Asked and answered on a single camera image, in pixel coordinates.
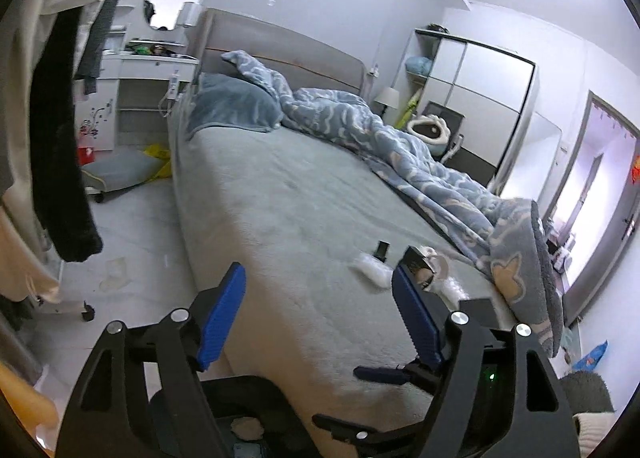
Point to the white power strip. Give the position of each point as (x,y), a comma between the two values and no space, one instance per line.
(173,83)

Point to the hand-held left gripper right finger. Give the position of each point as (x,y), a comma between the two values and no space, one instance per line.
(417,318)

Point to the white vanity desk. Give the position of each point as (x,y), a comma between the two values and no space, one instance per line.
(145,73)

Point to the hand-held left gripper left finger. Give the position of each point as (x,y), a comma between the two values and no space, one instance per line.
(222,318)

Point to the red box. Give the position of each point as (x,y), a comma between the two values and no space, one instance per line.
(86,153)

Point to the grey padded headboard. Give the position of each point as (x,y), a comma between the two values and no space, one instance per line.
(280,38)

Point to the green packet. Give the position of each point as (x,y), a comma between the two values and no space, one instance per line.
(142,49)

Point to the black hanging garment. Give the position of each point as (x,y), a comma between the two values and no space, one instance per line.
(60,163)

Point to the small black box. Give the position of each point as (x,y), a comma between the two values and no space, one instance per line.
(382,250)

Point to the yellow-green bag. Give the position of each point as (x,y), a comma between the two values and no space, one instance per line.
(407,111)

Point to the white wardrobe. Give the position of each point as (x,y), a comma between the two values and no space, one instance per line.
(475,103)

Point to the white clothes rack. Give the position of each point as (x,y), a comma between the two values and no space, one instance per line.
(70,309)

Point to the white crumpled tissue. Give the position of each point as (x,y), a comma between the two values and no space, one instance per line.
(247,428)

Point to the cream hanging garment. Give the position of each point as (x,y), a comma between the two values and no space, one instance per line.
(20,88)

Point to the bubble wrap roll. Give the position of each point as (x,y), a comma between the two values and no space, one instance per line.
(370,270)

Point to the blue patterned duvet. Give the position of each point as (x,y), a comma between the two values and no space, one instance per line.
(400,158)

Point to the white bedside lamp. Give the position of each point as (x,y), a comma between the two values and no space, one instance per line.
(387,98)

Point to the red door decoration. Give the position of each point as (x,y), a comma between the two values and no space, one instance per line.
(636,166)

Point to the white wall socket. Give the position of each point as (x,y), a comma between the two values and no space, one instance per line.
(373,72)

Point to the person's right forearm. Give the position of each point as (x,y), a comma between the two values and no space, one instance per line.
(595,433)

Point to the light blue bag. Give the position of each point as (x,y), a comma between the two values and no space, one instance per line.
(417,64)

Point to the blue-grey pillow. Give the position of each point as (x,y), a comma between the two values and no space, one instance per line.
(230,103)

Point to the dark fluffy garment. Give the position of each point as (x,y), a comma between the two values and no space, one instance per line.
(587,388)

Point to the blue packet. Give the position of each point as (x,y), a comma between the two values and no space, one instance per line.
(592,355)

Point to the grey cushion stool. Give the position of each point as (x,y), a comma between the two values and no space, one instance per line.
(117,171)

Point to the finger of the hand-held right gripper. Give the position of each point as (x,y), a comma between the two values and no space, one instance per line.
(380,374)
(360,434)

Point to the grey door frame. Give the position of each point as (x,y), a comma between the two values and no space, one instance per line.
(582,138)

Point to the grey bed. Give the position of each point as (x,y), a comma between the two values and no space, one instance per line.
(300,198)

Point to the black snack packet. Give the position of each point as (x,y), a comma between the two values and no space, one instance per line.
(420,265)

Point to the yellow plastic bag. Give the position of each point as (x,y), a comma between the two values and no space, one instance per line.
(160,158)

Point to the white crumpled plastic wrap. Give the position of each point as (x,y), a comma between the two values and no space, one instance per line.
(450,290)

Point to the grey knit hanging garment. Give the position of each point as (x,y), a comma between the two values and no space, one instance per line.
(97,33)

